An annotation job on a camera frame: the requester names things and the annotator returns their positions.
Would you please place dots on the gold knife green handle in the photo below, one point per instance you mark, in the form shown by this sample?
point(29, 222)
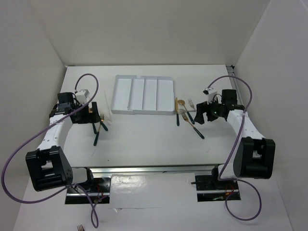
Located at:
point(177, 115)
point(93, 125)

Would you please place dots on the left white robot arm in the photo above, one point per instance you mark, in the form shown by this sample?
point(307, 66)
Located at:
point(47, 165)

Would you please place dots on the white divided cutlery tray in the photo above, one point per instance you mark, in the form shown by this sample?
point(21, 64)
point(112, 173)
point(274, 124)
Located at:
point(143, 95)

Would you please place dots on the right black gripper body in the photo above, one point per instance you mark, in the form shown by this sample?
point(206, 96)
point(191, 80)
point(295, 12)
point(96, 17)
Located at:
point(214, 109)

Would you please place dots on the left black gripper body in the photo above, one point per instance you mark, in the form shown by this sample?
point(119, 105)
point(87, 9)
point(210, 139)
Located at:
point(82, 116)

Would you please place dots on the gold fork green handle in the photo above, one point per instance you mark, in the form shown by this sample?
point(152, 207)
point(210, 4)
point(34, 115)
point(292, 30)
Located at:
point(102, 122)
point(195, 129)

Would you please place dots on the silver fork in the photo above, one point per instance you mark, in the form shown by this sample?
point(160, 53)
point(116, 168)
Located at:
point(180, 111)
point(191, 104)

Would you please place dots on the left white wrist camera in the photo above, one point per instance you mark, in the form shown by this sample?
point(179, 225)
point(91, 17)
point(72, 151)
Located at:
point(82, 96)

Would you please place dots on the fork tines at bottom edge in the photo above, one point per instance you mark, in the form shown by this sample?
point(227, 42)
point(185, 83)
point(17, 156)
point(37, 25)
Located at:
point(80, 228)

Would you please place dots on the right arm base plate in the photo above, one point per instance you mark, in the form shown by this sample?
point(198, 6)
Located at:
point(208, 189)

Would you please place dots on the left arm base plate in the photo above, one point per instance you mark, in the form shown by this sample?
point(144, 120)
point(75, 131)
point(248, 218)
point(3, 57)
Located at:
point(98, 190)

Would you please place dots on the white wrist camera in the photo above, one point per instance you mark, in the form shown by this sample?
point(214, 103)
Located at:
point(82, 96)
point(210, 93)

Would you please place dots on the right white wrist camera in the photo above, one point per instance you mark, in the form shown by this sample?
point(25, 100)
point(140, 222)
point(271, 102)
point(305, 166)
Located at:
point(210, 93)

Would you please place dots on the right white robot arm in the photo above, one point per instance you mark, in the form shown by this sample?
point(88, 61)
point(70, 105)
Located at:
point(252, 155)

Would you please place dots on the gold spoon green handle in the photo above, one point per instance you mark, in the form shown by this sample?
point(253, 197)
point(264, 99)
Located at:
point(182, 102)
point(97, 133)

